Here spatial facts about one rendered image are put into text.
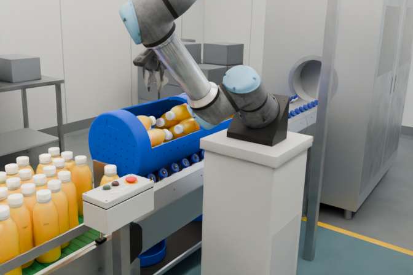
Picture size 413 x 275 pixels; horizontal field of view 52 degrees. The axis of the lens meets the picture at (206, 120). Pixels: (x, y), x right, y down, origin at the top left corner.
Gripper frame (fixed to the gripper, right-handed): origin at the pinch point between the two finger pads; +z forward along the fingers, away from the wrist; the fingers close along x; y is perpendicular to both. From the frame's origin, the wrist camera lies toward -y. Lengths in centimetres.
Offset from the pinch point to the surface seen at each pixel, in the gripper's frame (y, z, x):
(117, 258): -50, 42, -28
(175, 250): 55, 114, 31
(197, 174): 16.8, 40.0, -11.3
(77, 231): -58, 32, -20
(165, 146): -8.8, 19.6, -13.4
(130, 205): -49, 23, -33
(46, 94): 178, 73, 326
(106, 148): -23.1, 20.1, 4.0
